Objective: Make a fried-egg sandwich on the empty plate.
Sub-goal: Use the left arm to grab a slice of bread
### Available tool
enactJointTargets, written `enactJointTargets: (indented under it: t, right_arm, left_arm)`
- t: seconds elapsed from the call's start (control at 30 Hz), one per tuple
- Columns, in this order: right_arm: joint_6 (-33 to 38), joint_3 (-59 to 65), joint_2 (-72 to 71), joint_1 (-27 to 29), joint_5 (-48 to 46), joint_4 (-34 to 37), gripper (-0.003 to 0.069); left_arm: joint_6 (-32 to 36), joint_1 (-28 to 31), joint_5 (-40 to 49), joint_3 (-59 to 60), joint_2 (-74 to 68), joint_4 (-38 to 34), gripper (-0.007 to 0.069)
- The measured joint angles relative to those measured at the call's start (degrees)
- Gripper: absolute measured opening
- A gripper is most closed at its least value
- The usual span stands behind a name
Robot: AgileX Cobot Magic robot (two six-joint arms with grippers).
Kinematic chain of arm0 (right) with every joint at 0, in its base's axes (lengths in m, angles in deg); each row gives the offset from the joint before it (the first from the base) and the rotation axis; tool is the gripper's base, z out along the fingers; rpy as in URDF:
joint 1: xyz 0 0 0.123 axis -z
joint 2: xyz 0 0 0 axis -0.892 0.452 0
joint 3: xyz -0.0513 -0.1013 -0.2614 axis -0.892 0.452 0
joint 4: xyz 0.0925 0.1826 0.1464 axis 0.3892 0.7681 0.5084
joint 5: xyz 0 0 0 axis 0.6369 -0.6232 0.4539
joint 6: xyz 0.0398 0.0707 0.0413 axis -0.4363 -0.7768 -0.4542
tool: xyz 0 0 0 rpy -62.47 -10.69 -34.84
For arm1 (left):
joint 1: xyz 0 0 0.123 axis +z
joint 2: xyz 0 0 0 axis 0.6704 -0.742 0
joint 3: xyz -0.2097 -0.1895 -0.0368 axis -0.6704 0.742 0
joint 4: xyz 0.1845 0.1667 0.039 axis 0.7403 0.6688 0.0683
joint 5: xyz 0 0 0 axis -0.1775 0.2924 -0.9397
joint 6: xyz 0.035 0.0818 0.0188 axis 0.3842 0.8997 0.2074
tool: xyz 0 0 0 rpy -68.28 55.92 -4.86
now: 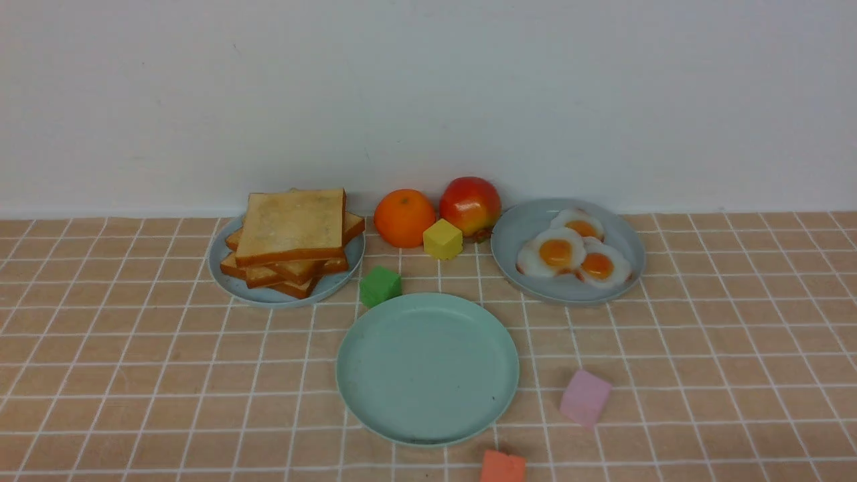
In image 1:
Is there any fried egg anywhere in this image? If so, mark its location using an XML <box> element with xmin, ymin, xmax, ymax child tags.
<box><xmin>549</xmin><ymin>208</ymin><xmax>605</xmax><ymax>243</ymax></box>
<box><xmin>516</xmin><ymin>228</ymin><xmax>587</xmax><ymax>278</ymax></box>
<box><xmin>574</xmin><ymin>237</ymin><xmax>633</xmax><ymax>289</ymax></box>

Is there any toast slice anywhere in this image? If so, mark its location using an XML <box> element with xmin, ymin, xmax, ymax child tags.
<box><xmin>220</xmin><ymin>252</ymin><xmax>351</xmax><ymax>289</ymax></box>
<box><xmin>234</xmin><ymin>188</ymin><xmax>347</xmax><ymax>268</ymax></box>
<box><xmin>267</xmin><ymin>277</ymin><xmax>321</xmax><ymax>299</ymax></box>
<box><xmin>224</xmin><ymin>212</ymin><xmax>365</xmax><ymax>251</ymax></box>

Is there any yellow cube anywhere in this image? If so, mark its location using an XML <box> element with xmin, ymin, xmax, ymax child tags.
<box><xmin>422</xmin><ymin>219</ymin><xmax>463</xmax><ymax>260</ymax></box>

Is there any orange fruit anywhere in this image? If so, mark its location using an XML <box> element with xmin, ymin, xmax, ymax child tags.
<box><xmin>374</xmin><ymin>189</ymin><xmax>437</xmax><ymax>249</ymax></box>

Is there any red yellow apple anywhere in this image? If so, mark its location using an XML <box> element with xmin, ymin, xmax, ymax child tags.
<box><xmin>439</xmin><ymin>176</ymin><xmax>502</xmax><ymax>243</ymax></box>

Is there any green cube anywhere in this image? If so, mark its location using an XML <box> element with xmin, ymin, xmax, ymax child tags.
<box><xmin>360</xmin><ymin>266</ymin><xmax>403</xmax><ymax>309</ymax></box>

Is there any grey-blue plate with eggs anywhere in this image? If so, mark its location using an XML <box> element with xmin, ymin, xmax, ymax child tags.
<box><xmin>491</xmin><ymin>199</ymin><xmax>647</xmax><ymax>305</ymax></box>

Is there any grey-blue plate with toast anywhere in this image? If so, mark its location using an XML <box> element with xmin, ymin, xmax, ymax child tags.
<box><xmin>206</xmin><ymin>218</ymin><xmax>366</xmax><ymax>309</ymax></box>

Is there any green round plate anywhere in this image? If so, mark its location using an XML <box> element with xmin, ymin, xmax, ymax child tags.
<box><xmin>335</xmin><ymin>293</ymin><xmax>520</xmax><ymax>448</ymax></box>

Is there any pink cube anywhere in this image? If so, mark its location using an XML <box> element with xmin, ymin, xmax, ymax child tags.
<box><xmin>560</xmin><ymin>368</ymin><xmax>613</xmax><ymax>431</ymax></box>

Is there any orange-red cube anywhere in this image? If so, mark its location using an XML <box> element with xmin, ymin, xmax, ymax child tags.
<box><xmin>479</xmin><ymin>451</ymin><xmax>526</xmax><ymax>482</ymax></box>

